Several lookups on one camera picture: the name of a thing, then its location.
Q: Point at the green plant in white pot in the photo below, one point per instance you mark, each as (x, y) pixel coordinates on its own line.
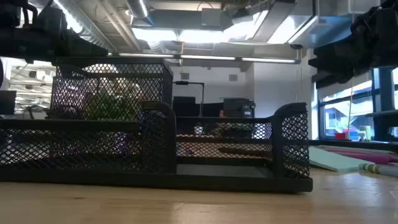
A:
(105, 107)

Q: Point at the small red box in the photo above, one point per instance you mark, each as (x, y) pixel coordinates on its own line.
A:
(340, 136)

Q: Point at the black vertical pole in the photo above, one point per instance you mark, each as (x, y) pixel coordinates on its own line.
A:
(386, 90)

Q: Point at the grey square wall vent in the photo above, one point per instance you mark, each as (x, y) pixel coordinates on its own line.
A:
(185, 76)
(233, 77)

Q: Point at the dark grey desk with pole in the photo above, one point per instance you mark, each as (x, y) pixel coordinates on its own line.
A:
(385, 124)

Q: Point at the small blue box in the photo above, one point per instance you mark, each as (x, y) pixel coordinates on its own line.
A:
(353, 136)

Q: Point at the person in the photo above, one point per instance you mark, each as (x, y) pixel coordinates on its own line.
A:
(221, 114)

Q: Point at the long ceiling light strip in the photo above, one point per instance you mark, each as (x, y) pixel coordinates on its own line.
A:
(205, 58)

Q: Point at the black background screen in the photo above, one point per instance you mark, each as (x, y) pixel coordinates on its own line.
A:
(7, 102)

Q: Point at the black background camera stand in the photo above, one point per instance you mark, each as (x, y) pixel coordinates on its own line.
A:
(182, 82)

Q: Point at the black background printer box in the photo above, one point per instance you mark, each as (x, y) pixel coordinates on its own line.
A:
(237, 109)

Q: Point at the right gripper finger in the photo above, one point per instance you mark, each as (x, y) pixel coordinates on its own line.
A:
(335, 56)
(339, 77)

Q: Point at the black metal table frame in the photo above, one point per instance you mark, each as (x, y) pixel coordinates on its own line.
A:
(357, 145)

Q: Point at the grey-blue pencil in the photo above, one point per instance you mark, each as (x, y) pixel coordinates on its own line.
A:
(385, 170)

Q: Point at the green sticky note pad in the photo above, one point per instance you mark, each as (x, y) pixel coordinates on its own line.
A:
(332, 160)

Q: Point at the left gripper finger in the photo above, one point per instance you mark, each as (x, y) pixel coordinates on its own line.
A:
(74, 71)
(84, 46)

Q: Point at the black mesh desk organizer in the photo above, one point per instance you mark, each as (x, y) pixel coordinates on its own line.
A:
(155, 183)

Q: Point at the black background monitor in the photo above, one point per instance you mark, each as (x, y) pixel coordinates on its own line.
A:
(183, 107)

